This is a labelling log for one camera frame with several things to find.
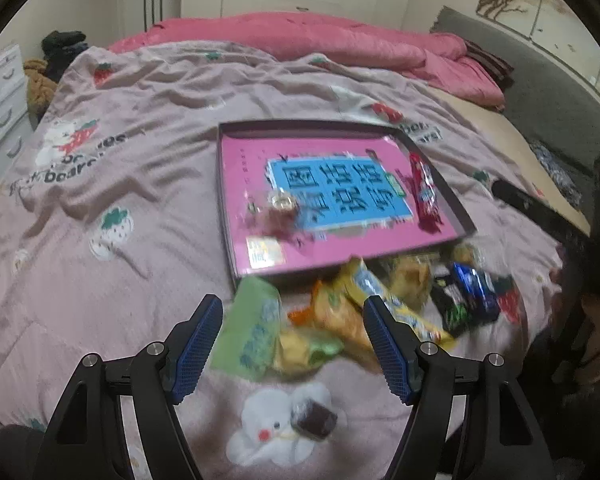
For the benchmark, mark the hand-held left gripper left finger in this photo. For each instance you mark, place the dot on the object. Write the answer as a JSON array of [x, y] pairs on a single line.
[[197, 345]]

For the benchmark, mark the pink strawberry printed blanket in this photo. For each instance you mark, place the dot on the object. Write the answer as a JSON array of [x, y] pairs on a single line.
[[155, 160]]

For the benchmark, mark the dark striped pillow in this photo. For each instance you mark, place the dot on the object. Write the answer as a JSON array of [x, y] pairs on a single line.
[[490, 62]]

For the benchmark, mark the blue patterned cloth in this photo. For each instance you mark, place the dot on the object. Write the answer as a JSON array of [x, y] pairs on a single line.
[[555, 170]]

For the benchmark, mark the dark brown snack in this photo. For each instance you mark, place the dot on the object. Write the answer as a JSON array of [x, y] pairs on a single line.
[[315, 417]]

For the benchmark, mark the clear bag of chips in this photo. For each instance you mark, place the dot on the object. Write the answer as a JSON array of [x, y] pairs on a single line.
[[412, 280]]

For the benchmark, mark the small green candy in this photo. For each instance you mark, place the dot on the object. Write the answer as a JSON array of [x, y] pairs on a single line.
[[465, 251]]

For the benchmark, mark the yellow green wrapped snack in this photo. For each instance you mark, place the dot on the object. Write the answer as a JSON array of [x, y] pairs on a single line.
[[300, 352]]

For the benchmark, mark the white drawer chest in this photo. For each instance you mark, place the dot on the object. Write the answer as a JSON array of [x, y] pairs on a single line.
[[5, 90]]

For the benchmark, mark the dark clothes pile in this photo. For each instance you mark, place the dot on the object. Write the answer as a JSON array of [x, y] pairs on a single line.
[[62, 47]]

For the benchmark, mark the clear wrapped brown candy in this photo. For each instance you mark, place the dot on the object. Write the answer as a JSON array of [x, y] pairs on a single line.
[[277, 215]]

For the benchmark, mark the black green snack packet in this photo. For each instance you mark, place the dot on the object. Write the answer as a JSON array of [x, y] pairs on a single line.
[[452, 312]]

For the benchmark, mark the person's right forearm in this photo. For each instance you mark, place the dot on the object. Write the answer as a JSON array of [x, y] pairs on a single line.
[[597, 335]]

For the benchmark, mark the pink quilt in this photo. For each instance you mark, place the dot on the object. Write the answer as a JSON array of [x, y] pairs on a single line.
[[305, 35]]

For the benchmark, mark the blue snack packet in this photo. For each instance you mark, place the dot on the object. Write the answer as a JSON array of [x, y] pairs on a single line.
[[472, 282]]

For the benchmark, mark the brown plush toy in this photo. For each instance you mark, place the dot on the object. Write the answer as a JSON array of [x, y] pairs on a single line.
[[37, 90]]

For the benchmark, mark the long yellow snack packet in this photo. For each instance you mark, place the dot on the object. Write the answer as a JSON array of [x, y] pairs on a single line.
[[370, 282]]

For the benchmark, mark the beige bed sheet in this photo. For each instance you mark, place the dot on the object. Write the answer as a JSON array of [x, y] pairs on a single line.
[[480, 130]]

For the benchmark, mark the person's dark trousers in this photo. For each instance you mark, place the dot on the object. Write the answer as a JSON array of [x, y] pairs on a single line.
[[570, 425]]

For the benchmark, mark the shallow pink printed tray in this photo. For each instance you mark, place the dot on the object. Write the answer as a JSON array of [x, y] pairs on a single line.
[[240, 160]]

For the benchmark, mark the light green snack packet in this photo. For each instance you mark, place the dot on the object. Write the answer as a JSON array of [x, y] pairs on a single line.
[[250, 330]]

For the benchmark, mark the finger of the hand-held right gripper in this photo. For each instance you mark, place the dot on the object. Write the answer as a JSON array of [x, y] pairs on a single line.
[[530, 205]]

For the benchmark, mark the orange cone snack packet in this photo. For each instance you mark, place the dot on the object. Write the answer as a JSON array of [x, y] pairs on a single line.
[[330, 310]]

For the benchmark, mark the grey quilted headboard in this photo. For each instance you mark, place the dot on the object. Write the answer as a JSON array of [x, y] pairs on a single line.
[[555, 80]]

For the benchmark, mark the red snack packet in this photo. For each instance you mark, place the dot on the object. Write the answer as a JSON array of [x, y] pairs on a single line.
[[422, 190]]

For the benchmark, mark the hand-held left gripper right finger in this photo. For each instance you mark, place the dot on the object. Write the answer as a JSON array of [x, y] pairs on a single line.
[[387, 350]]

